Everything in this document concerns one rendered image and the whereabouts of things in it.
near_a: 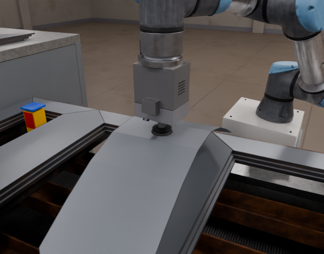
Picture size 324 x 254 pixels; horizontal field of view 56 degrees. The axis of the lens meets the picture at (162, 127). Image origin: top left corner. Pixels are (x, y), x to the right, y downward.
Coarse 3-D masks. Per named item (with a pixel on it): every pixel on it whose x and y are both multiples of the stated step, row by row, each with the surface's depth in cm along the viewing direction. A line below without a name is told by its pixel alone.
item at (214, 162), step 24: (24, 120) 113; (72, 144) 91; (216, 144) 91; (48, 168) 82; (192, 168) 79; (216, 168) 79; (264, 168) 84; (288, 168) 82; (312, 168) 79; (0, 192) 71; (192, 192) 70; (216, 192) 72; (192, 216) 63; (168, 240) 57; (192, 240) 59
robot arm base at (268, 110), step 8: (264, 96) 125; (264, 104) 124; (272, 104) 121; (280, 104) 120; (288, 104) 121; (256, 112) 128; (264, 112) 124; (272, 112) 122; (280, 112) 121; (288, 112) 121; (272, 120) 122; (280, 120) 121; (288, 120) 122
